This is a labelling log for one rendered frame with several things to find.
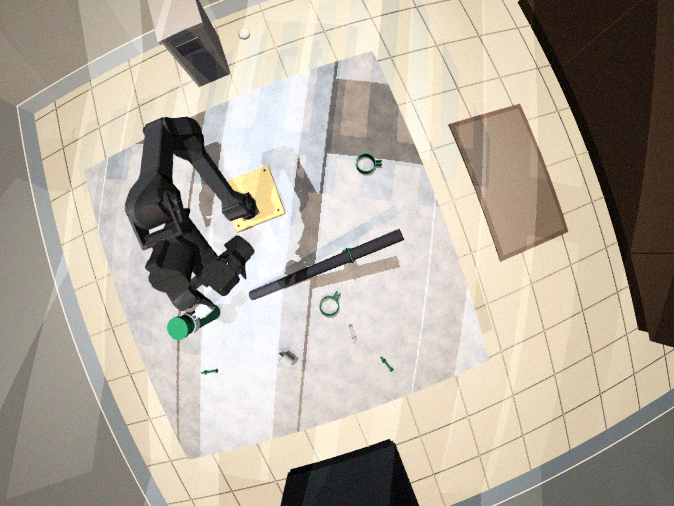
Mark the green post with cap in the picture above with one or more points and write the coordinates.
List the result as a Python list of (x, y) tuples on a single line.
[(180, 327)]

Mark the black cylindrical rod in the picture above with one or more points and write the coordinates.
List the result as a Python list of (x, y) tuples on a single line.
[(328, 264)]

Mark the white cylinder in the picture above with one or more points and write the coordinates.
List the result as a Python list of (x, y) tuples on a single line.
[(286, 359)]

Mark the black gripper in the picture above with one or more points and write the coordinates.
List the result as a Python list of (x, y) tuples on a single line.
[(237, 246)]

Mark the grey metal cup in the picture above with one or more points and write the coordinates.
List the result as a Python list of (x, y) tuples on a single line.
[(201, 312)]

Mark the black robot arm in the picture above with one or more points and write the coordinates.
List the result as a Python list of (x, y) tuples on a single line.
[(154, 200)]

